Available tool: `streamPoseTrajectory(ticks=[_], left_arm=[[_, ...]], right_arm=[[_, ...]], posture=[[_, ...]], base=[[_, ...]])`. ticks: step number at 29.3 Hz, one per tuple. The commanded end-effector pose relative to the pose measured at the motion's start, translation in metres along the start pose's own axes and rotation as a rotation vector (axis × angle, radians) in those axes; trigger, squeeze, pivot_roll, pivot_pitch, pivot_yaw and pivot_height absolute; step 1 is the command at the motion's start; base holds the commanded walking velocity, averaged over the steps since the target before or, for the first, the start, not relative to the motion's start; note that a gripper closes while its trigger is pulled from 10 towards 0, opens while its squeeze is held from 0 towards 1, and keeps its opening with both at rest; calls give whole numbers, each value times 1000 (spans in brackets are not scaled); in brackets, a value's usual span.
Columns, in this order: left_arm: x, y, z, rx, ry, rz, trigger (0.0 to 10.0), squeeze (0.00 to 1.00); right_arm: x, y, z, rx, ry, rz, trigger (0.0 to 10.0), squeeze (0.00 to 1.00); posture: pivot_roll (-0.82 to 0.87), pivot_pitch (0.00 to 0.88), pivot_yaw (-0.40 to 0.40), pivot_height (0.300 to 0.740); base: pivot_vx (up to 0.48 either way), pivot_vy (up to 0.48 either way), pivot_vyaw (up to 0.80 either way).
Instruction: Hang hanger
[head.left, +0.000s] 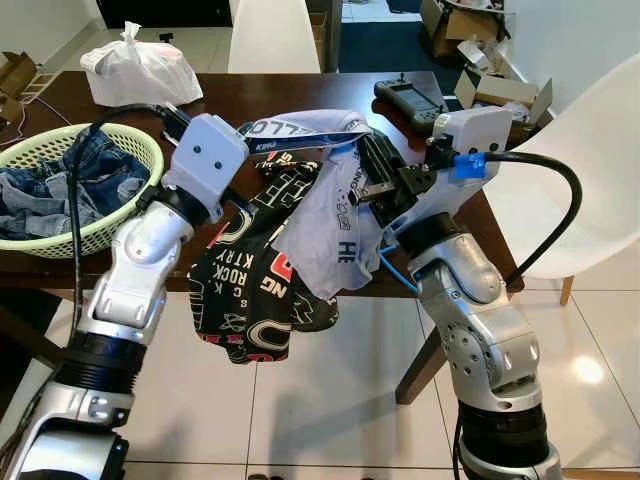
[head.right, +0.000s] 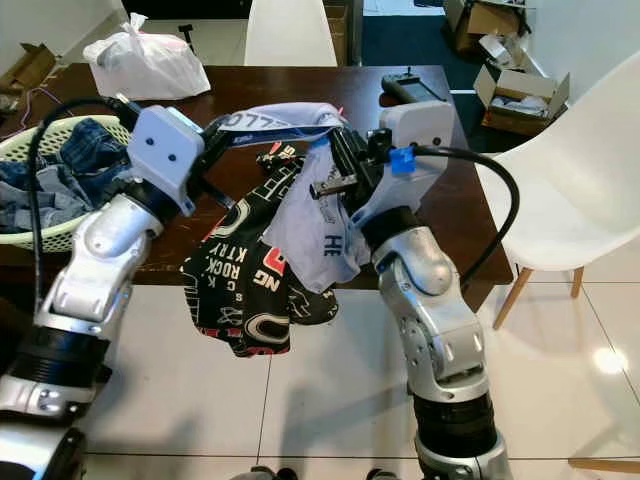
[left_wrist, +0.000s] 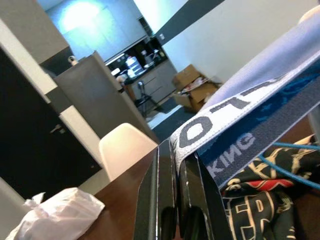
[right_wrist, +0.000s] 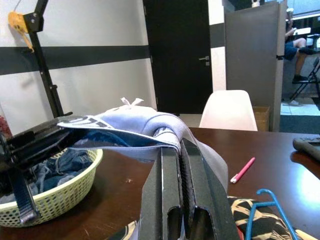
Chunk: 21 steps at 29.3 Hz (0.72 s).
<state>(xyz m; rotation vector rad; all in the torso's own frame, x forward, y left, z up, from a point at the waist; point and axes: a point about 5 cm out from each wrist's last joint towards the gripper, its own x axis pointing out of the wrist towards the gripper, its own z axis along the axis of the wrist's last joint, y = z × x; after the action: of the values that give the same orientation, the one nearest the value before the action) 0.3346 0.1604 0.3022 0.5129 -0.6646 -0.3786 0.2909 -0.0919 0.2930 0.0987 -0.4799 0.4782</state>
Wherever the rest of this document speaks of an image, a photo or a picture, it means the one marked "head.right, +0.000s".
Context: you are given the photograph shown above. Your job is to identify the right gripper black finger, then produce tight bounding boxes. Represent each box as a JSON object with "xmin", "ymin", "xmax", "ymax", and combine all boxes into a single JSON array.
[
  {"xmin": 339, "ymin": 126, "xmax": 373, "ymax": 169},
  {"xmin": 325, "ymin": 128, "xmax": 359, "ymax": 177}
]

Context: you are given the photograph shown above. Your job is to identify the black red patterned shirt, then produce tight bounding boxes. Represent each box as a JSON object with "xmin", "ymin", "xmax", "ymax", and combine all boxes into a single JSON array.
[{"xmin": 180, "ymin": 150, "xmax": 341, "ymax": 358}]

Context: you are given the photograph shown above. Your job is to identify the large brown cardboard box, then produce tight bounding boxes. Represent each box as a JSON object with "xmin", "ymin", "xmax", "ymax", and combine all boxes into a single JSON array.
[{"xmin": 445, "ymin": 0, "xmax": 526, "ymax": 51}]

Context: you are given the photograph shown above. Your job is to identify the white plastic bag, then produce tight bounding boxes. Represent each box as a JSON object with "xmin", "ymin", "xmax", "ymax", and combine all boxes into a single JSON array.
[{"xmin": 85, "ymin": 12, "xmax": 213, "ymax": 99}]

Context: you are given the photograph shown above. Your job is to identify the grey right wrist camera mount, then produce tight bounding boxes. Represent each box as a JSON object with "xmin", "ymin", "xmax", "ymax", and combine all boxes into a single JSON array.
[{"xmin": 345, "ymin": 100, "xmax": 456, "ymax": 236}]

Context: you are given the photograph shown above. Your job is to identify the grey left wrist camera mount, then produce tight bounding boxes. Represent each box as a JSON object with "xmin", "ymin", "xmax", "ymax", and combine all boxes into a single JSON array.
[{"xmin": 125, "ymin": 105, "xmax": 211, "ymax": 216}]

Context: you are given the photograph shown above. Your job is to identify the blue denim jeans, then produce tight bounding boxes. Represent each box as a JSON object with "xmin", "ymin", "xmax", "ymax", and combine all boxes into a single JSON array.
[{"xmin": 0, "ymin": 118, "xmax": 121, "ymax": 233}]

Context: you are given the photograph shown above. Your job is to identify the open cardboard box white contents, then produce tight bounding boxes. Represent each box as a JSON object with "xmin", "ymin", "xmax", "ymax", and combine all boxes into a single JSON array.
[{"xmin": 472, "ymin": 65, "xmax": 571, "ymax": 136}]

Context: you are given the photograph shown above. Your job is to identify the green plastic laundry basket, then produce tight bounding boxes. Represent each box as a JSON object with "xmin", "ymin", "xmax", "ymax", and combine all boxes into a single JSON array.
[{"xmin": 0, "ymin": 113, "xmax": 131, "ymax": 251}]

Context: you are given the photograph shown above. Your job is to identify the small brown cardboard box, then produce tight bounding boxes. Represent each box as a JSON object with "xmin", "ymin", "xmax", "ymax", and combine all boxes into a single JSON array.
[{"xmin": 3, "ymin": 42, "xmax": 58, "ymax": 93}]

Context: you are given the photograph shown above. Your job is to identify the light grey printed underwear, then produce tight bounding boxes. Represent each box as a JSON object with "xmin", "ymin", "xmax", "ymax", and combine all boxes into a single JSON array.
[{"xmin": 220, "ymin": 100, "xmax": 371, "ymax": 294}]

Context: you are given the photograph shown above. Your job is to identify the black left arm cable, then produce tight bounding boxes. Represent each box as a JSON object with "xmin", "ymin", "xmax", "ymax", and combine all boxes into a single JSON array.
[{"xmin": 28, "ymin": 95, "xmax": 138, "ymax": 311}]

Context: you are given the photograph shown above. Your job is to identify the dark wooden table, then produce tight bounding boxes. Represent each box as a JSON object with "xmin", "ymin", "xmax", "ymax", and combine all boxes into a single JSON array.
[{"xmin": 0, "ymin": 63, "xmax": 501, "ymax": 301}]

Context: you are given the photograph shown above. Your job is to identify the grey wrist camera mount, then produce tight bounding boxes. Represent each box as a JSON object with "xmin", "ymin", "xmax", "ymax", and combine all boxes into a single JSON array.
[
  {"xmin": 125, "ymin": 105, "xmax": 211, "ymax": 216},
  {"xmin": 345, "ymin": 100, "xmax": 456, "ymax": 236}
]

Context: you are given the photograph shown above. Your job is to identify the black handheld controller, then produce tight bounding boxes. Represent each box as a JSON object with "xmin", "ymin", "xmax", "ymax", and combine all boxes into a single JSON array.
[{"xmin": 380, "ymin": 68, "xmax": 451, "ymax": 106}]

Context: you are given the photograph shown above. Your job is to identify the dark blue floor mat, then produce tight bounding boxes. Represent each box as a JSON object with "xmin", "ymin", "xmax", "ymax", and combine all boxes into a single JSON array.
[{"xmin": 360, "ymin": 15, "xmax": 481, "ymax": 71}]

